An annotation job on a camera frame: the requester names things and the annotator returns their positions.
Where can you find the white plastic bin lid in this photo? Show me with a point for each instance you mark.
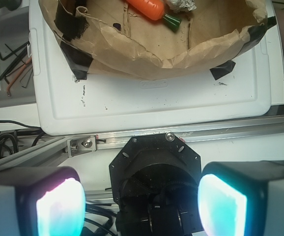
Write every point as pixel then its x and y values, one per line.
pixel 103 103

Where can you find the brown paper bag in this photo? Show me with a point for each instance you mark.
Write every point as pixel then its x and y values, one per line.
pixel 112 37

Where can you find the grey tool tray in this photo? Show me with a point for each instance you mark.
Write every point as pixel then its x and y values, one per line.
pixel 14 31

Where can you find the black hex key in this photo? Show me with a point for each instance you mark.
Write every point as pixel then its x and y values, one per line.
pixel 17 55

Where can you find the orange hex key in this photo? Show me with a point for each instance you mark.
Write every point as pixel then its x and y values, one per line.
pixel 20 71

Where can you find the orange toy carrot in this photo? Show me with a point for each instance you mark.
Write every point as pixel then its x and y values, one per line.
pixel 155 10

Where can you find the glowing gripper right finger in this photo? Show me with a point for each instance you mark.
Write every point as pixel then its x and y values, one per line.
pixel 242 198

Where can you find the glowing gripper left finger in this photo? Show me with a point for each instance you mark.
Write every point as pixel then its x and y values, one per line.
pixel 41 201

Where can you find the aluminium frame rail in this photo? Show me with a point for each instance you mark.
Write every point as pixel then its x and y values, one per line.
pixel 58 149

